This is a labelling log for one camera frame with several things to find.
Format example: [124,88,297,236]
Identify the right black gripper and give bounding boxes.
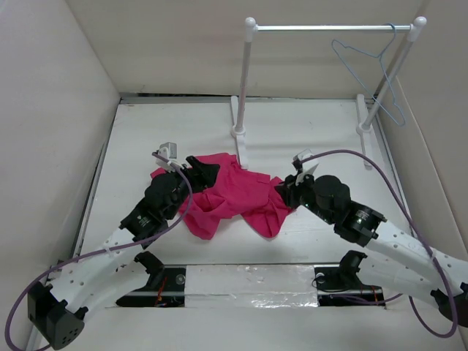
[275,168,335,224]

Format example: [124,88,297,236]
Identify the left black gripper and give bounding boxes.
[164,156,218,221]

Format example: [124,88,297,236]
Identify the pink trousers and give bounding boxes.
[150,152,293,241]

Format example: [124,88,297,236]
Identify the blue wire hanger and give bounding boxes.
[331,23,406,128]

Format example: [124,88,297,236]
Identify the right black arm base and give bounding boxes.
[312,250,385,306]

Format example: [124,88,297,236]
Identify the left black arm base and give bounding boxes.
[116,252,187,308]

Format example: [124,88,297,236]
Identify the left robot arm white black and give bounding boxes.
[27,156,220,350]

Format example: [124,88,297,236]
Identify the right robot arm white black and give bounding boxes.
[275,175,467,327]

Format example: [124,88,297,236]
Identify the white clothes rack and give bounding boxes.
[230,16,427,169]

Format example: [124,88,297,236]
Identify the silver tape strip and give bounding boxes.
[184,264,319,309]

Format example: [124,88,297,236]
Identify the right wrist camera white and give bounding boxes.
[292,148,319,186]

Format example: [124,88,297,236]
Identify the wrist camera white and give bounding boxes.
[292,148,319,186]
[151,142,180,172]

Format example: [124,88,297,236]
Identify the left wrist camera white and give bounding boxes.
[151,142,180,172]

